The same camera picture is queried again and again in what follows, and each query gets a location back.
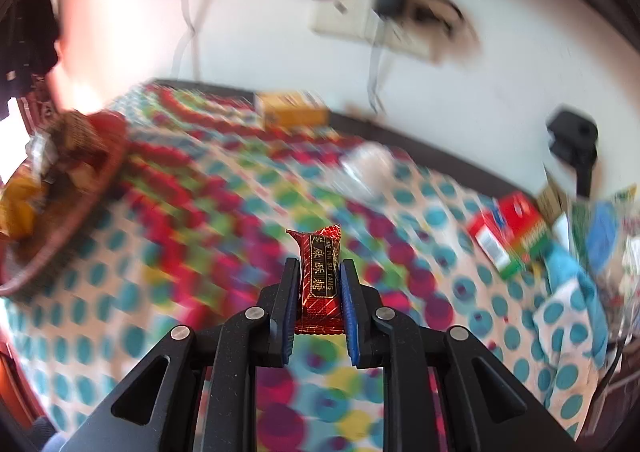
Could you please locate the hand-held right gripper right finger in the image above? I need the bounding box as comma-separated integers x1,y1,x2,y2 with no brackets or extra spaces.
339,259,581,452

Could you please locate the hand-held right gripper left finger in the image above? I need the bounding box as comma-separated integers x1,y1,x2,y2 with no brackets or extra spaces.
60,257,303,452

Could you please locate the red candy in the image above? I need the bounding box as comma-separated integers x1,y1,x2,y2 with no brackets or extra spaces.
286,226,351,336

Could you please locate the red basket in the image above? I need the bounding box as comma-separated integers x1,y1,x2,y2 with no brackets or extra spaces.
0,110,132,301

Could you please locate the polka dot cloth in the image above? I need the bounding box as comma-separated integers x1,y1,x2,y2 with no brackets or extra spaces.
0,81,612,452

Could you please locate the clear bubble wrap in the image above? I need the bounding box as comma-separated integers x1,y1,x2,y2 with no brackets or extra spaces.
339,142,399,201

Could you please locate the red green medicine box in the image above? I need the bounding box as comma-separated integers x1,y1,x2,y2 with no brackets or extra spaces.
467,192,557,281

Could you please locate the yellow brown box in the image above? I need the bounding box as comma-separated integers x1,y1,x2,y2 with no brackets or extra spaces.
254,91,330,129

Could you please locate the blue cloth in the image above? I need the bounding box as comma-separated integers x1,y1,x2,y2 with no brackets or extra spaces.
542,246,609,369

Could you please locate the white card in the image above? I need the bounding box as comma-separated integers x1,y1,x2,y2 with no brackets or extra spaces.
552,212,572,254

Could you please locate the small cardboard box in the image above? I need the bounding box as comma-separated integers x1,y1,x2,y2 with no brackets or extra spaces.
536,177,572,229

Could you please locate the clear plastic bag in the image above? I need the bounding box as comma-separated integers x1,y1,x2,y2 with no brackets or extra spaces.
567,189,640,335

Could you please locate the black clamp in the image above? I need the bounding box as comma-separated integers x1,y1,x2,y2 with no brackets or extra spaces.
546,105,600,199

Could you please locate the black plug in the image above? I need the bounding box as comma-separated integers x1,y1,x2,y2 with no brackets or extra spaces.
414,0,468,36

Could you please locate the white wall socket panel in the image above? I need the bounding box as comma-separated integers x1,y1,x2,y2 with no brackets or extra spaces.
309,0,441,65

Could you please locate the thin black cable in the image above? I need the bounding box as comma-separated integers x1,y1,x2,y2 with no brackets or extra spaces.
171,0,207,79

